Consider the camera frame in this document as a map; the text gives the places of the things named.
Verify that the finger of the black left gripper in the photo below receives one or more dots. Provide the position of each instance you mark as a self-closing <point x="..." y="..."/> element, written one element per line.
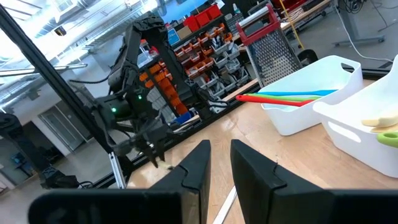
<point x="161" y="149"/>
<point x="150" y="155"/>

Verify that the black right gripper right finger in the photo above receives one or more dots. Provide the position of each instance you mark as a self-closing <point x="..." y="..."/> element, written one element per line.
<point x="295" y="205"/>

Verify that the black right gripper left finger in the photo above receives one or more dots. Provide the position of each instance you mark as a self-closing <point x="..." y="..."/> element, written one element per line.
<point x="124" y="208"/>

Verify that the green silicone spatula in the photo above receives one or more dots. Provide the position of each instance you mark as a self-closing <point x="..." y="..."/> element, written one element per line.
<point x="289" y="97"/>

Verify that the red silicone spatula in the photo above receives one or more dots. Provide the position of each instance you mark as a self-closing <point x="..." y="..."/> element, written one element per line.
<point x="267" y="100"/>

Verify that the teal silicone spatula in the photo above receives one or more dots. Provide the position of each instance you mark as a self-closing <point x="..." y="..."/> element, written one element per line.
<point x="311" y="92"/>

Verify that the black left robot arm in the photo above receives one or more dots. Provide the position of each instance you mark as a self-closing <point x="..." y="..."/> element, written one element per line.
<point x="168" y="59"/>

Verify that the white plastic bin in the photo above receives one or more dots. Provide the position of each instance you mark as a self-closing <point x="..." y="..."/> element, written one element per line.
<point x="357" y="155"/>
<point x="295" y="119"/>

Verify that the blue sign card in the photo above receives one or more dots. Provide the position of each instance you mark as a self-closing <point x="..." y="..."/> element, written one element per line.
<point x="173" y="36"/>

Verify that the shelf with orange grey bins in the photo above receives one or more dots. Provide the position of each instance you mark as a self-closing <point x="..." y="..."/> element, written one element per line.
<point x="217" y="59"/>

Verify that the red storage bin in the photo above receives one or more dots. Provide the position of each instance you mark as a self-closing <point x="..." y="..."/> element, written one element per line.
<point x="202" y="18"/>
<point x="191" y="22"/>
<point x="214" y="11"/>

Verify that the black caster wheel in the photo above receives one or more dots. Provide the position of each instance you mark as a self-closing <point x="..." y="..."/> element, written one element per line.
<point x="308" y="57"/>

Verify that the yellow pole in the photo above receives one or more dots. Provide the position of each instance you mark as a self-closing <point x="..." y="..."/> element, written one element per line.
<point x="290" y="25"/>

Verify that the grey desk leg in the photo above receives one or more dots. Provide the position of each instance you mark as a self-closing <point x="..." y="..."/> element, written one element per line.
<point x="345" y="18"/>

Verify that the black frame post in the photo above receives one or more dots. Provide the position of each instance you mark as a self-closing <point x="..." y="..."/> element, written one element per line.
<point x="46" y="67"/>

